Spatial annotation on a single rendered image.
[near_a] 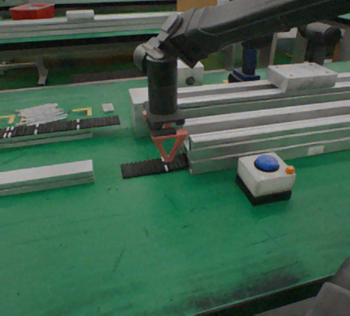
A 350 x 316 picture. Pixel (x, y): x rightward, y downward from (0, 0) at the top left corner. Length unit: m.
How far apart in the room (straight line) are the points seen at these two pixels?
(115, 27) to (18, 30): 0.57
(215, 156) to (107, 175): 0.23
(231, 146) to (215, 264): 0.25
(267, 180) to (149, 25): 1.72
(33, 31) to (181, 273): 1.85
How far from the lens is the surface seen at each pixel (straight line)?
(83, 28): 2.11
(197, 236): 0.52
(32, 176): 0.66
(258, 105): 0.86
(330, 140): 0.80
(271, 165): 0.58
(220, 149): 0.63
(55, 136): 0.82
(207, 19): 0.52
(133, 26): 2.13
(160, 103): 0.57
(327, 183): 0.70
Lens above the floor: 1.17
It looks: 31 degrees down
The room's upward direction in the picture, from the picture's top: straight up
